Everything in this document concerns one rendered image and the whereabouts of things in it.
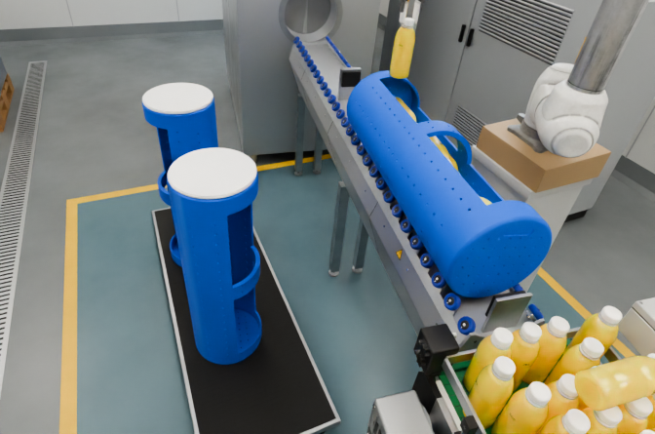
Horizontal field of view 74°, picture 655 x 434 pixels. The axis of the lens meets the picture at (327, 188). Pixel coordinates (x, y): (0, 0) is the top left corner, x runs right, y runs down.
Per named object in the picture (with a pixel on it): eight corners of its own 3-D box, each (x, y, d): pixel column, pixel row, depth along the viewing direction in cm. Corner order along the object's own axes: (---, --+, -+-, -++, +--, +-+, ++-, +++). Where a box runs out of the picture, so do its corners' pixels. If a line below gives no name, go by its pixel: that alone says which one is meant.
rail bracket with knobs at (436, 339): (443, 345, 111) (453, 320, 105) (457, 372, 105) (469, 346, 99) (407, 353, 108) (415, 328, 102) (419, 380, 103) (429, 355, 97)
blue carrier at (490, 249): (401, 137, 188) (422, 73, 173) (520, 295, 122) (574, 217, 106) (338, 133, 179) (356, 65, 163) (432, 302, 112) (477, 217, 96)
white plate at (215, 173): (165, 200, 126) (166, 204, 127) (261, 192, 133) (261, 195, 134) (169, 149, 148) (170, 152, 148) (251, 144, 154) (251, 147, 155)
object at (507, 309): (511, 318, 116) (526, 287, 108) (516, 326, 114) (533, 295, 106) (477, 325, 113) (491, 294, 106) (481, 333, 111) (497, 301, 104)
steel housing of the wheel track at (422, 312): (328, 88, 298) (333, 37, 277) (513, 388, 132) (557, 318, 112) (288, 89, 291) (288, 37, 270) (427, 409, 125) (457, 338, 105)
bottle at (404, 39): (393, 70, 160) (402, 19, 149) (410, 75, 158) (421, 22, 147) (385, 76, 155) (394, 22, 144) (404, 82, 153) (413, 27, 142)
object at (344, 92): (356, 97, 218) (360, 67, 208) (359, 100, 215) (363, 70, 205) (336, 98, 215) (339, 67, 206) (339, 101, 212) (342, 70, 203)
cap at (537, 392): (538, 382, 85) (542, 377, 84) (553, 401, 82) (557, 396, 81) (522, 388, 84) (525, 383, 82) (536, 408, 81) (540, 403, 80)
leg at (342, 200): (336, 268, 250) (348, 179, 212) (339, 276, 246) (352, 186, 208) (327, 270, 249) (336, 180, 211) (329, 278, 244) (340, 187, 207)
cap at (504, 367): (512, 362, 88) (515, 357, 87) (515, 380, 85) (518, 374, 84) (492, 358, 88) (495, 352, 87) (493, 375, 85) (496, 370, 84)
